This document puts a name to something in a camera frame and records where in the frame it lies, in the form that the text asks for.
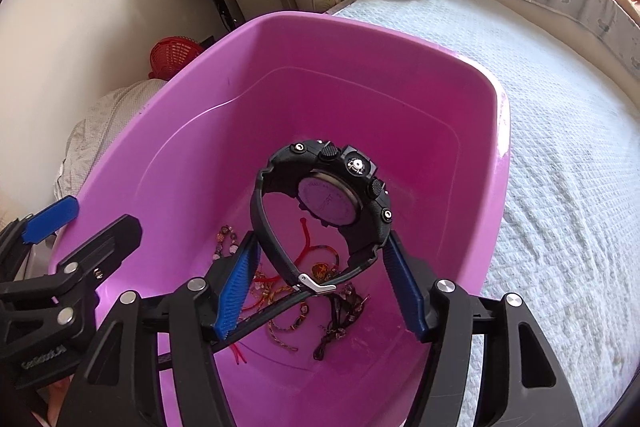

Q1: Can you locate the braided multicolour bracelet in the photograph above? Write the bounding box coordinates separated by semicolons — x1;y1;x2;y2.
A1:
249;286;312;353

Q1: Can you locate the red cord bracelet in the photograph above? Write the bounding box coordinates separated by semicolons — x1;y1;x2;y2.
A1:
226;215;342;365

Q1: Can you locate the left hand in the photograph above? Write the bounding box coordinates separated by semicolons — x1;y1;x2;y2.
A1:
15;376;73;427

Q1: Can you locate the pile of clothes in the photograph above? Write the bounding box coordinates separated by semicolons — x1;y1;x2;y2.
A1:
53;79;166;200

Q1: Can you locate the purple plastic tub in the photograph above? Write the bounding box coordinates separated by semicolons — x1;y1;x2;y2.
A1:
53;12;511;426

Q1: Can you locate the white quilted bed cover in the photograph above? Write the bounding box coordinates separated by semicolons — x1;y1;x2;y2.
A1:
337;0;639;426

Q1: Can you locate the red plastic basket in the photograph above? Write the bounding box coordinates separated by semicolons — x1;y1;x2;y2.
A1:
149;36;205;81

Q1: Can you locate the small black cord charm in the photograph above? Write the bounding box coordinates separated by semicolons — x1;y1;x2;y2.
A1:
312;283;369;361

